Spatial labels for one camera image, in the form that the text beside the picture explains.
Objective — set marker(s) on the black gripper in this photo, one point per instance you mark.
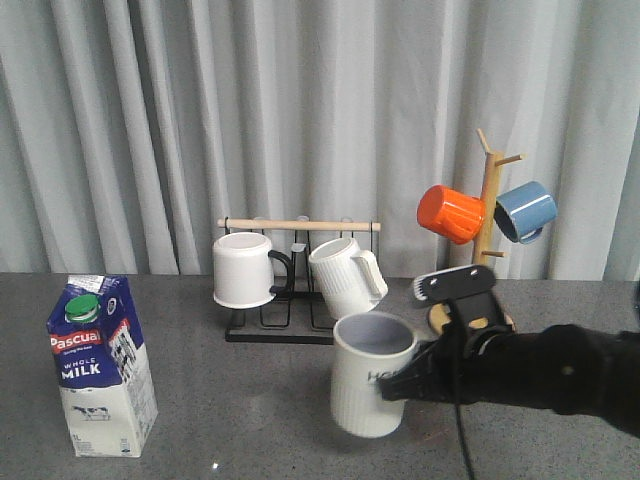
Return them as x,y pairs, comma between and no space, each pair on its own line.
476,360

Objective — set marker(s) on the cream HOME mug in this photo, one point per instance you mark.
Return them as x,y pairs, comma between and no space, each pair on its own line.
369,347

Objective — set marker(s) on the blue white milk carton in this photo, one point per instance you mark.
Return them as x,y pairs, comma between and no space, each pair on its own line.
102,367

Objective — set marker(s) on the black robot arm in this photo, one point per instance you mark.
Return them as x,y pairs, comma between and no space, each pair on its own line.
568,369

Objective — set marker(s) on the wooden mug tree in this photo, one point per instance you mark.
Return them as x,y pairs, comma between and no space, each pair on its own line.
482,243

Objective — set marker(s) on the orange mug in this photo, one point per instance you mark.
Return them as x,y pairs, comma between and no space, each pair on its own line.
452,214

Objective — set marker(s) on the white ribbed mug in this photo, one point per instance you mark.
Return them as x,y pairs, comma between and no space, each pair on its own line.
348,277

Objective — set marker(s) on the blue mug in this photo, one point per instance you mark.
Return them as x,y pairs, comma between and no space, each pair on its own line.
522,213

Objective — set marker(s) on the grey curtain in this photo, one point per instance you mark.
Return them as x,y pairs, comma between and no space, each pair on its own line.
128,128

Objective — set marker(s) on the black wire mug rack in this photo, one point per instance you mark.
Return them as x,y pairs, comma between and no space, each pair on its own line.
297,314

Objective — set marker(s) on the white mug black handle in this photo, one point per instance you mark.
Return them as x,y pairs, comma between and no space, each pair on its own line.
243,271

